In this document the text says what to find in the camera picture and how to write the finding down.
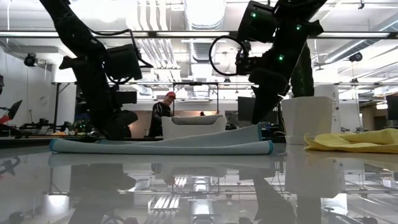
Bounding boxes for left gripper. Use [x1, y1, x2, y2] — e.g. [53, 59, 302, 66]
[76, 67, 139, 141]

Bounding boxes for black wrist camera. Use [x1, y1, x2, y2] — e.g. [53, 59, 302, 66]
[235, 49, 261, 76]
[105, 43, 144, 81]

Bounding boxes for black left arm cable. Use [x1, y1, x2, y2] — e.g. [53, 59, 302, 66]
[88, 28, 154, 85]

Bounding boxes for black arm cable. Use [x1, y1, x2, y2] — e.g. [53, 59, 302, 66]
[88, 28, 154, 85]
[208, 35, 249, 77]

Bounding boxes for light blue microfiber towel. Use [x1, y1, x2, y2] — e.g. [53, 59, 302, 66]
[49, 123, 274, 156]

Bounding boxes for yellow microfiber towel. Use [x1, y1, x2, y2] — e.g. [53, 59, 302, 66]
[303, 128, 398, 155]

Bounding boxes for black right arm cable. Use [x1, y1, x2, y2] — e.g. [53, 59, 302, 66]
[208, 35, 249, 77]

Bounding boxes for white plastic bin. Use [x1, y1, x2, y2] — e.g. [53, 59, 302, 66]
[160, 114, 227, 140]

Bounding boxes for black tilted panel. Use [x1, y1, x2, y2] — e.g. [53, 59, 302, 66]
[6, 99, 23, 121]

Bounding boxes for white standing banner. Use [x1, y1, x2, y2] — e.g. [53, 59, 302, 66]
[313, 85, 341, 133]

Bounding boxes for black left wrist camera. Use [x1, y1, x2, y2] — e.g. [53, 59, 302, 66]
[105, 43, 144, 81]

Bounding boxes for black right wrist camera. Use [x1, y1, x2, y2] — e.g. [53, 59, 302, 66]
[235, 49, 261, 76]

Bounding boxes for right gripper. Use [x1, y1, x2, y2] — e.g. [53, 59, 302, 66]
[248, 46, 299, 125]

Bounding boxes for black vertical pole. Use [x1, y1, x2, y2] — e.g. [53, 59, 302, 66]
[52, 82, 63, 128]

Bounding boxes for black computer monitor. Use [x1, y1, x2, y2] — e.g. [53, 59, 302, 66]
[238, 96, 257, 123]
[386, 95, 398, 121]

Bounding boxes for green cactus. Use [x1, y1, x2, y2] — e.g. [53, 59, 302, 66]
[290, 42, 315, 98]

